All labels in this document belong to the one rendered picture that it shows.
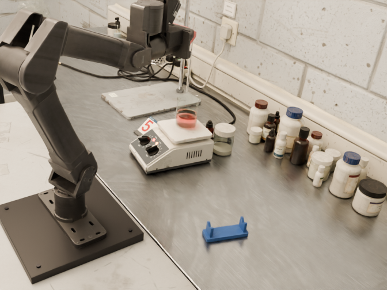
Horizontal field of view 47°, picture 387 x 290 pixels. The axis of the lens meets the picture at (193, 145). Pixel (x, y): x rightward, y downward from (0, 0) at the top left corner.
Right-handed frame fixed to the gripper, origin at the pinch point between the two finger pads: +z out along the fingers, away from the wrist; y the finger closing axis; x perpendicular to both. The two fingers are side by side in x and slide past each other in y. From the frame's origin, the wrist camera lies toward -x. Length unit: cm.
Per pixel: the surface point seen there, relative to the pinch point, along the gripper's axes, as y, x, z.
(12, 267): -1, 35, -57
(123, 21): 86, 27, 70
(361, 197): -49, 30, 8
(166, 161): -2.9, 31.2, -10.7
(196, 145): -6.8, 28.0, -3.2
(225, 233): -28.3, 33.8, -22.1
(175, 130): -0.3, 25.8, -3.8
